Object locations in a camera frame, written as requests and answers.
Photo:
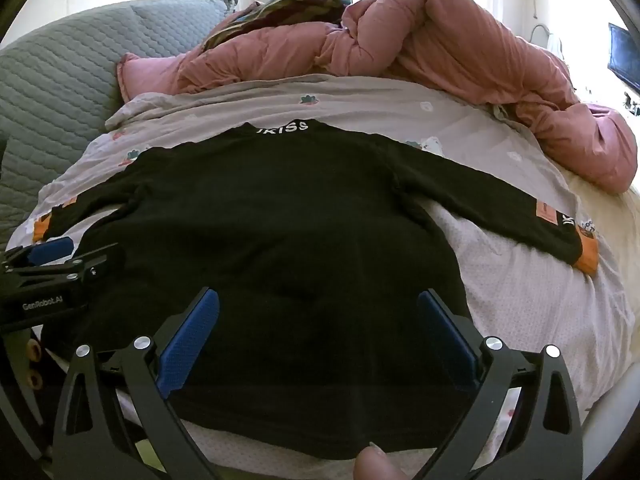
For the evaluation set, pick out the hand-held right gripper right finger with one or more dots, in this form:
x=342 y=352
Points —
x=445 y=335

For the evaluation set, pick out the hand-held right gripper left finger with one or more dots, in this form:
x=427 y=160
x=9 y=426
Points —
x=192 y=340

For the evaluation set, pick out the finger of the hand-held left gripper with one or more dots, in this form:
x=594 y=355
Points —
x=50 y=251
x=85 y=265

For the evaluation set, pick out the black sweater with orange cuffs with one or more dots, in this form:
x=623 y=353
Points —
x=280 y=220

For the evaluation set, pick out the person's left hand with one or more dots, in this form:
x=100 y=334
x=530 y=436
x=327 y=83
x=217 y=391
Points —
x=34 y=350

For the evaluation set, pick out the person's right hand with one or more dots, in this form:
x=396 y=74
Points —
x=377 y=465

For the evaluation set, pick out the printed pale pink bedsheet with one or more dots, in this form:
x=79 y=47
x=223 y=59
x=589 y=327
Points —
x=520 y=280

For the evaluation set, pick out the grey quilted headboard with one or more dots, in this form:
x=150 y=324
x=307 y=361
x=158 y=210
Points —
x=60 y=90

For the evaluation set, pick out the cream fuzzy blanket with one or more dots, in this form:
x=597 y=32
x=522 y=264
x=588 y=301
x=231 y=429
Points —
x=612 y=215

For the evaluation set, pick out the pink duvet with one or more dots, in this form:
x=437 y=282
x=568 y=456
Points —
x=450 y=45

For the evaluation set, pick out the dark flat screen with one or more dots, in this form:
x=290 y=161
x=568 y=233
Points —
x=624 y=57

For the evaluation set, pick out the striped cloth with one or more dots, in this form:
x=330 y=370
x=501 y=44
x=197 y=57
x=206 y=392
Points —
x=295 y=5

